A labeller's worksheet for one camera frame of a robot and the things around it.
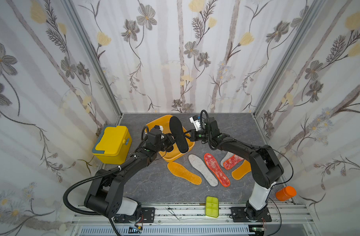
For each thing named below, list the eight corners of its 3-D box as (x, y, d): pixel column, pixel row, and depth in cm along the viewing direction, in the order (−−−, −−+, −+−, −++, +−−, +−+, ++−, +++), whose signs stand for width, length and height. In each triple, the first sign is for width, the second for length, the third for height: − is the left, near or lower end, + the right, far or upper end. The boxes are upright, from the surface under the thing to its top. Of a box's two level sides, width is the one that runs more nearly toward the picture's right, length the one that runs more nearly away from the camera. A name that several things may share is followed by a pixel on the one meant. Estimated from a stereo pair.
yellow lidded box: (103, 167, 95) (90, 154, 81) (112, 140, 108) (103, 126, 94) (130, 167, 95) (122, 154, 81) (137, 140, 108) (130, 126, 94)
